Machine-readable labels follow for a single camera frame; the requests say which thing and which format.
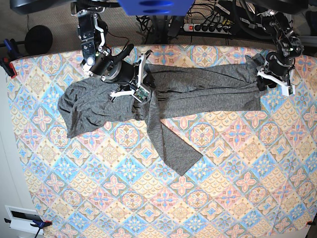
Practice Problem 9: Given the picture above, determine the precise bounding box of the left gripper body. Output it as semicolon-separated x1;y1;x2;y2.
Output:
257;55;295;96

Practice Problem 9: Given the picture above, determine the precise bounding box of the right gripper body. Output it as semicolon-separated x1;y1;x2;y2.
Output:
106;50;155;103

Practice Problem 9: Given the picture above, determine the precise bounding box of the grey t-shirt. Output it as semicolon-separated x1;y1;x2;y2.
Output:
57;55;264;175

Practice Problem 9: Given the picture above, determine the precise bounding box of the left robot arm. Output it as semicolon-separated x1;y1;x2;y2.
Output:
256;10;304;96

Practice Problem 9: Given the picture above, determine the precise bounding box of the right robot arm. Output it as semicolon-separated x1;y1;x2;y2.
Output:
71;2;155;103

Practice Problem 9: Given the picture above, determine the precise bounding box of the black round stool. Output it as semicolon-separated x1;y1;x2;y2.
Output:
24;25;53;56

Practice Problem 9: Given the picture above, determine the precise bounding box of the white power strip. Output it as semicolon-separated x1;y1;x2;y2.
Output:
183;23;231;35

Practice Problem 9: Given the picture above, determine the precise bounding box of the red black clamp left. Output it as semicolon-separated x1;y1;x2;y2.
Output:
0;39;19;78

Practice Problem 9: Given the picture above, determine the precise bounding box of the patterned tablecloth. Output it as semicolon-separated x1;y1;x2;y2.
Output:
6;51;317;238

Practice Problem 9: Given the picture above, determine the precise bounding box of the clamp bottom right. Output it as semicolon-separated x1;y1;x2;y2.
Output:
307;221;317;226

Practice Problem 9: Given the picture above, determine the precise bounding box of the blue clamp bottom left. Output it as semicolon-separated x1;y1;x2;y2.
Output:
4;218;52;231

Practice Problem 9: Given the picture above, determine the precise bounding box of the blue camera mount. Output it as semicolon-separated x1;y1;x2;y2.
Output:
117;0;194;16

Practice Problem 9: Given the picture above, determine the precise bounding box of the white wall outlet box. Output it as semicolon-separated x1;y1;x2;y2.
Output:
5;205;42;235

